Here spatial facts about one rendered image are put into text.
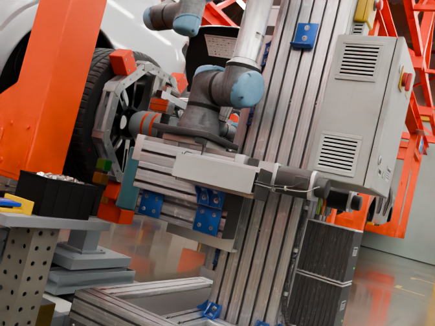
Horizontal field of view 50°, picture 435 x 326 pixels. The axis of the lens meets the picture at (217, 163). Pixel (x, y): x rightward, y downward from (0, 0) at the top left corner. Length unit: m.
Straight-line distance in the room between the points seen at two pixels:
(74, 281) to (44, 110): 0.76
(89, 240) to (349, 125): 1.31
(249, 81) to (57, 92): 0.66
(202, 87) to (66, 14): 0.52
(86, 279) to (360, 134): 1.28
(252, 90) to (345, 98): 0.29
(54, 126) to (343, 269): 1.07
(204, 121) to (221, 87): 0.13
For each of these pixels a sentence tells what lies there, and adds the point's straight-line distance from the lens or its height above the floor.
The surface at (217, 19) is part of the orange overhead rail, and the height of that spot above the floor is 3.18.
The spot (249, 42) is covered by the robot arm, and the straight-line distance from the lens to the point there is 1.53.
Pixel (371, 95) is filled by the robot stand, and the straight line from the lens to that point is 1.51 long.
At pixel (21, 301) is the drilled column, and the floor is 0.19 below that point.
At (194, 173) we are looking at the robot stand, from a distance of 1.36.
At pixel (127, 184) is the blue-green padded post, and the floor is 0.58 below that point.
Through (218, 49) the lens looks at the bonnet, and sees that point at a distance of 5.69.
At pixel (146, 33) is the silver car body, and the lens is 2.86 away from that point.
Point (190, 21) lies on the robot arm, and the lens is 1.36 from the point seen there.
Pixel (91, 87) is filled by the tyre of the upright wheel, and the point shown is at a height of 0.93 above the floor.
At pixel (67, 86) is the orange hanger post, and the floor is 0.87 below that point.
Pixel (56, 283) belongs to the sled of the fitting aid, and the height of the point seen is 0.14.
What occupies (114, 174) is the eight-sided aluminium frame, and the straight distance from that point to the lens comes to 2.04.
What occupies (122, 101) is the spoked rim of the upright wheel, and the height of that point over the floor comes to 0.93.
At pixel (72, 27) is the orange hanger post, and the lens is 1.74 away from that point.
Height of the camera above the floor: 0.66
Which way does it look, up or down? 3 degrees up
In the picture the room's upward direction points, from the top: 14 degrees clockwise
